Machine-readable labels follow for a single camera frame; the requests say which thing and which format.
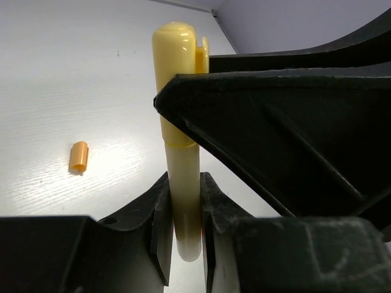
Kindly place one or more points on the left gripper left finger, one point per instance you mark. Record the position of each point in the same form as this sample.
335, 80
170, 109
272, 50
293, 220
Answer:
127, 251

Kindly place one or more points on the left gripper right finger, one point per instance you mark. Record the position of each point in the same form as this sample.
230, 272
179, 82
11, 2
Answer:
242, 253

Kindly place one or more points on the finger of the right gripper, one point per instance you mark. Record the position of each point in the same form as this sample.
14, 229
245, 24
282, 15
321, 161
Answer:
367, 48
310, 142

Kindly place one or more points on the orange marker cap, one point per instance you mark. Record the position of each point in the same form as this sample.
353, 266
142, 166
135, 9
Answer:
79, 156

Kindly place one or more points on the yellow highlighter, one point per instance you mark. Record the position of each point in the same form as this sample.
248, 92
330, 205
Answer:
175, 51

